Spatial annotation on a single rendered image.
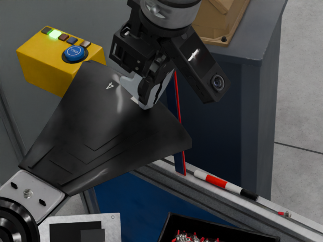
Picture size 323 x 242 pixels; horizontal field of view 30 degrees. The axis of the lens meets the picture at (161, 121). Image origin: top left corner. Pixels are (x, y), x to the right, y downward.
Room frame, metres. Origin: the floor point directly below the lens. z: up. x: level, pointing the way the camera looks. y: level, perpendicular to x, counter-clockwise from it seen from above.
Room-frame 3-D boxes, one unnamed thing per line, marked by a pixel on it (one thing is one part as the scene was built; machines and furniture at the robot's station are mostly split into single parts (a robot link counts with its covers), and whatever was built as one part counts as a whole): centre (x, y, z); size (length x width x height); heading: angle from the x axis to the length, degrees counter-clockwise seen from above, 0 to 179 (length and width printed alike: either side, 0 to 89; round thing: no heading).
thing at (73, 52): (0.97, 0.16, 1.08); 0.04 x 0.04 x 0.02
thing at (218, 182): (0.75, -0.11, 0.87); 0.14 x 0.01 x 0.01; 53
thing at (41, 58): (1.00, 0.19, 1.02); 0.16 x 0.10 x 0.11; 50
